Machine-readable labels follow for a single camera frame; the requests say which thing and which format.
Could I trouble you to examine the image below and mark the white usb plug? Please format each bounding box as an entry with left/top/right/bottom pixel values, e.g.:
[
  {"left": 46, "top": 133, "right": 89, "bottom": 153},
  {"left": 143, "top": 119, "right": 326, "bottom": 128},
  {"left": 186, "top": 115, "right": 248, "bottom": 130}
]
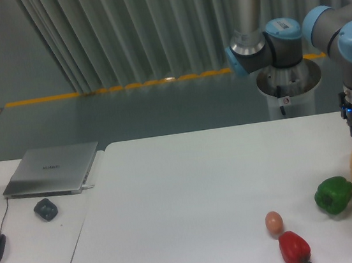
[{"left": 82, "top": 184, "right": 94, "bottom": 190}]

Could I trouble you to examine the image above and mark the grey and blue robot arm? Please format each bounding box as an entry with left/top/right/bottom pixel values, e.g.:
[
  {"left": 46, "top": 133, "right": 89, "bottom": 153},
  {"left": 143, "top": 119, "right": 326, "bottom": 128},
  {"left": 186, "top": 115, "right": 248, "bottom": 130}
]
[{"left": 225, "top": 0, "right": 352, "bottom": 135}]

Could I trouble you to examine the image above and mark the grey pleated curtain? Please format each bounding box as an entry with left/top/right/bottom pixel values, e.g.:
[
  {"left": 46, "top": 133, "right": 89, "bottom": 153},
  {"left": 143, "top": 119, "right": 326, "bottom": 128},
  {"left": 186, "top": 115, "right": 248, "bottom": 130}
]
[{"left": 14, "top": 0, "right": 352, "bottom": 102}]

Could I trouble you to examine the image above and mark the silver closed laptop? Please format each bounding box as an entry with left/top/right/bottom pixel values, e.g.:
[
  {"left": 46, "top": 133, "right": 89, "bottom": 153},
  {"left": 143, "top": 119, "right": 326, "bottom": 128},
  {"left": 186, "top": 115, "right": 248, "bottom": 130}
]
[{"left": 3, "top": 141, "right": 98, "bottom": 199}]

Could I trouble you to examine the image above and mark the black pedestal cable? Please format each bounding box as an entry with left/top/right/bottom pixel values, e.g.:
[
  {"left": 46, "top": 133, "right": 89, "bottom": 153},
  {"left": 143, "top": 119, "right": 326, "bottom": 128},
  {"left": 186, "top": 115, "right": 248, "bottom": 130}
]
[{"left": 274, "top": 85, "right": 287, "bottom": 119}]

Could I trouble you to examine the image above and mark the red bell pepper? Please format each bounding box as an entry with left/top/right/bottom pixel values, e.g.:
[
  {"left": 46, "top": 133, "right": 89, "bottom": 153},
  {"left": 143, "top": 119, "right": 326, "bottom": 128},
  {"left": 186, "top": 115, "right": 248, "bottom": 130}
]
[{"left": 278, "top": 231, "right": 312, "bottom": 263}]

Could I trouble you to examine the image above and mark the brown egg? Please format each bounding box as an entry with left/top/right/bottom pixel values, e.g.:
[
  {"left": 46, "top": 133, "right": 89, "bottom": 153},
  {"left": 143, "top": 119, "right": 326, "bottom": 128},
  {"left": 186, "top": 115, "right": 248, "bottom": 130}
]
[{"left": 265, "top": 211, "right": 284, "bottom": 235}]

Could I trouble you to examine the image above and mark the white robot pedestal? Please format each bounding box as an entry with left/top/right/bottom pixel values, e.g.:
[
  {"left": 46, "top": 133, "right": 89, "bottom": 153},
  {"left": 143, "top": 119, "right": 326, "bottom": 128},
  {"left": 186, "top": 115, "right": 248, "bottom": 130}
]
[{"left": 256, "top": 59, "right": 321, "bottom": 120}]

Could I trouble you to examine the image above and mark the small black case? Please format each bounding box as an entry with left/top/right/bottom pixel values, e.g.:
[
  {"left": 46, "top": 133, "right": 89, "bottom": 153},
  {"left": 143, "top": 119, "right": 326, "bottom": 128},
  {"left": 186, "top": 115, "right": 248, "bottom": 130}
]
[{"left": 33, "top": 198, "right": 58, "bottom": 222}]

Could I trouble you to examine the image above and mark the black mouse cable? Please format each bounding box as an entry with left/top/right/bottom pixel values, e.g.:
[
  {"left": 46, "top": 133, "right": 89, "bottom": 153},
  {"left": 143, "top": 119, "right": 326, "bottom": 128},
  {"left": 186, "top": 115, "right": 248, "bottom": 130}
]
[{"left": 0, "top": 196, "right": 14, "bottom": 236}]

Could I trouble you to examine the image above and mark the green bell pepper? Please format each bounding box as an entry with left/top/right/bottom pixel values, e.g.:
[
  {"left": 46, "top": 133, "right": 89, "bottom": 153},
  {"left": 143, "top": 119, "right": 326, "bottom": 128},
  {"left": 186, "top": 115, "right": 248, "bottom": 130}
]
[{"left": 314, "top": 176, "right": 352, "bottom": 215}]

